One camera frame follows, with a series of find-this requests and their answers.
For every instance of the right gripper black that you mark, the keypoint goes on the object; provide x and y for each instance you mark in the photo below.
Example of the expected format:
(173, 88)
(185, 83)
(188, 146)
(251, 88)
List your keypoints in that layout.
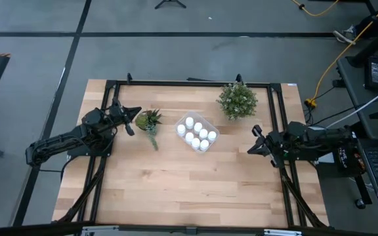
(274, 145)

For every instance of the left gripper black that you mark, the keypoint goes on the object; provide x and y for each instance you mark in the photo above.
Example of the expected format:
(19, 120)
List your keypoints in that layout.
(117, 114)

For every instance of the white pill bottle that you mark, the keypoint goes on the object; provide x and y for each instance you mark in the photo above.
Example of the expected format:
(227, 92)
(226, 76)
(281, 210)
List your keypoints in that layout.
(212, 135)
(189, 122)
(196, 143)
(204, 145)
(203, 133)
(189, 137)
(197, 128)
(181, 129)

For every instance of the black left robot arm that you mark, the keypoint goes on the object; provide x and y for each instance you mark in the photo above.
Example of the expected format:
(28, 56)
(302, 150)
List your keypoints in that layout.
(61, 142)

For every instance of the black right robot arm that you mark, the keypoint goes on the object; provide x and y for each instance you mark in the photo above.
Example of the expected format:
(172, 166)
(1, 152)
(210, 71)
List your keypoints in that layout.
(323, 136)

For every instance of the clear plastic basket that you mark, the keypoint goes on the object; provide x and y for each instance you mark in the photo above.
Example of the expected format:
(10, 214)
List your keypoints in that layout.
(189, 130)

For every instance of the succulent arrangement in dark pot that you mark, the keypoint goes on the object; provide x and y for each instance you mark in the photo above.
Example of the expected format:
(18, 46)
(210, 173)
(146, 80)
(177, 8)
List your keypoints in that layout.
(148, 120)

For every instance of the bushy plant in black pot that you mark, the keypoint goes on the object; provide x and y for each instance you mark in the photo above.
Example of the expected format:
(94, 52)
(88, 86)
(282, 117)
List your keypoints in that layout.
(237, 101)

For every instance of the small white sticker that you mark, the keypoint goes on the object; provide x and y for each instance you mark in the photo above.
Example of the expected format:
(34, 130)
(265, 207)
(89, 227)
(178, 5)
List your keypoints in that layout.
(292, 84)

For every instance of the black box with white lettering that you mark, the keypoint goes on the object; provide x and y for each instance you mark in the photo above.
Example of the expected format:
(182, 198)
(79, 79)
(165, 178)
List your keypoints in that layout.
(351, 160)

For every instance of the black desk leg with caster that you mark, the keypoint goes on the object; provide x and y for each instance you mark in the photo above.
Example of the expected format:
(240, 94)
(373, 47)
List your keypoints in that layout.
(360, 204)

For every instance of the dark grey desk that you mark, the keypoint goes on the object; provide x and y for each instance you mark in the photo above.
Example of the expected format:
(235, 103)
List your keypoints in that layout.
(353, 82)

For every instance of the black tripod legs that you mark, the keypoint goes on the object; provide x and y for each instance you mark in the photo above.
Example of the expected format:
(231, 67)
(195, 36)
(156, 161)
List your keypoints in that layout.
(170, 1)

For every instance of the black power adapter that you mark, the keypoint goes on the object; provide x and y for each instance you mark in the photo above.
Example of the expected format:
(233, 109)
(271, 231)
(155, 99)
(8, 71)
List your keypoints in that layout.
(376, 72)

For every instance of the person's shoe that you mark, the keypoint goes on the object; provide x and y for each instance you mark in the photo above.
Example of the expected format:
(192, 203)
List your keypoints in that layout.
(343, 34)

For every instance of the black crossbar with silver brackets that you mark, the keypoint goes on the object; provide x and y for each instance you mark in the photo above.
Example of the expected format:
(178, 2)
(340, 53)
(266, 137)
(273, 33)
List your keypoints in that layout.
(44, 230)

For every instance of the black desk foot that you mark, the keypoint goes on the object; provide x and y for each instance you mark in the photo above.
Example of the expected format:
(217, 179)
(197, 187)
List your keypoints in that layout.
(372, 46)

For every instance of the person's leg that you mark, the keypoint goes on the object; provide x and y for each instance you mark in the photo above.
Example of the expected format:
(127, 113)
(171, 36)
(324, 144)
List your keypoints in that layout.
(372, 21)

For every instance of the black aluminium table frame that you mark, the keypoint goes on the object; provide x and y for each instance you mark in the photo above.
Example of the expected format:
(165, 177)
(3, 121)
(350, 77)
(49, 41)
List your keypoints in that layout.
(162, 83)

